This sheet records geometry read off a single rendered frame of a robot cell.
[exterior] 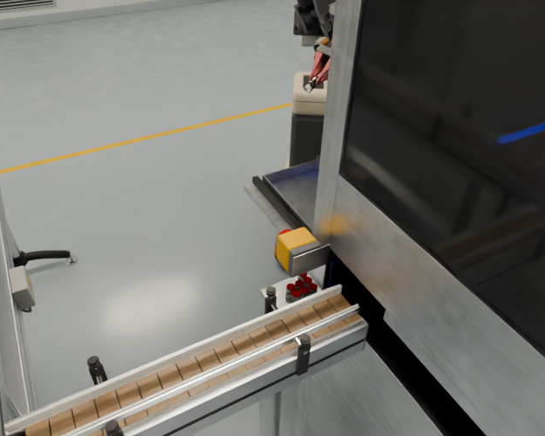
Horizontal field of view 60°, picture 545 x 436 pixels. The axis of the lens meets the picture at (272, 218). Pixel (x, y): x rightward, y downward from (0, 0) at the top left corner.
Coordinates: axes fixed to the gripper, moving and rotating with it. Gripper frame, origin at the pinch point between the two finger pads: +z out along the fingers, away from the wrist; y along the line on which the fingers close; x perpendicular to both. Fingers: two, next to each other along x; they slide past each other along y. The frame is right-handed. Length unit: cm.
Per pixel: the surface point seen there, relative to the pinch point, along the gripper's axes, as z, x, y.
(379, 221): 39, -28, 38
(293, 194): 25.2, 20.1, 7.7
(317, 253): 45, -9, 28
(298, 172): 16.6, 24.6, 3.5
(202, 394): 81, -18, 26
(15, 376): 111, 21, -29
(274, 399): 75, 4, 36
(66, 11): -120, 265, -399
